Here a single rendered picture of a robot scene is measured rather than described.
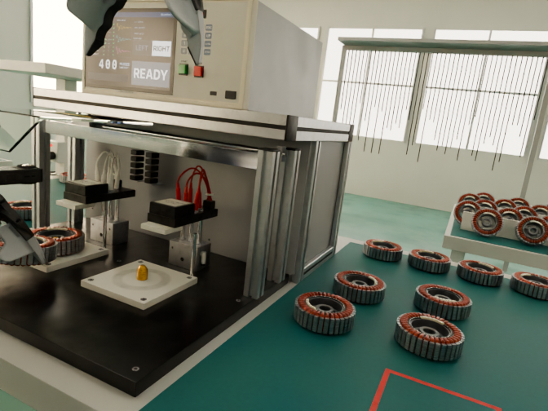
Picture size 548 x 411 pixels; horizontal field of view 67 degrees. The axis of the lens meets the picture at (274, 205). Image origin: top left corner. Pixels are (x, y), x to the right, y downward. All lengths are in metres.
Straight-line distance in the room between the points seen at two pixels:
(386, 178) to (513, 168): 1.84
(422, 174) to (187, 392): 6.59
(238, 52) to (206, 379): 0.57
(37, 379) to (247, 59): 0.60
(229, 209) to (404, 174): 6.18
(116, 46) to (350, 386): 0.82
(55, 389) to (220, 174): 0.57
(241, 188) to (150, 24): 0.39
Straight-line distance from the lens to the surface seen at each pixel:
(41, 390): 0.65
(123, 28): 1.01
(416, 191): 7.06
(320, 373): 0.65
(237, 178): 0.95
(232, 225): 0.98
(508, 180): 7.01
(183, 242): 0.91
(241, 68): 0.82
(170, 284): 0.81
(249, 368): 0.64
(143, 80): 0.96
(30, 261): 0.84
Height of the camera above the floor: 1.10
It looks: 12 degrees down
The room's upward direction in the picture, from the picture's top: 7 degrees clockwise
